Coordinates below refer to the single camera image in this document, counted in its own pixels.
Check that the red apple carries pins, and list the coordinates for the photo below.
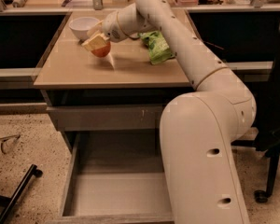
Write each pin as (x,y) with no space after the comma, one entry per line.
(102,52)

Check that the green chip bag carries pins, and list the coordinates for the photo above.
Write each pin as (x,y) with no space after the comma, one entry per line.
(158,49)

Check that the black office chair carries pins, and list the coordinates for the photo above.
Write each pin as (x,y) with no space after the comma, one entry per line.
(268,124)

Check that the open middle drawer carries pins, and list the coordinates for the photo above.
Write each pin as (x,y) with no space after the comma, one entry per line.
(115,177)

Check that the black metal stand leg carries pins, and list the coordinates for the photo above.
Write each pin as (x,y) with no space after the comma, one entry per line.
(7,203)

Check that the white ceramic bowl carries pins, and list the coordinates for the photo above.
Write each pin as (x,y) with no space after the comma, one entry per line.
(80,26)

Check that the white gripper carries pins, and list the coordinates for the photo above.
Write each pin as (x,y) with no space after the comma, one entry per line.
(111,28)

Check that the closed top drawer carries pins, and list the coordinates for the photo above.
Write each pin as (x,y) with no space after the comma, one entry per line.
(105,117)

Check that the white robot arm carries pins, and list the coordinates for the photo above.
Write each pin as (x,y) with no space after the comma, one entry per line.
(196,128)

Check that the clear glasses on floor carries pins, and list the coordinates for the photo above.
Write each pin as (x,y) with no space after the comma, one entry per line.
(7,143)

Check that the grey drawer cabinet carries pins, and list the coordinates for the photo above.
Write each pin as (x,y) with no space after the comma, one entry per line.
(73,77)

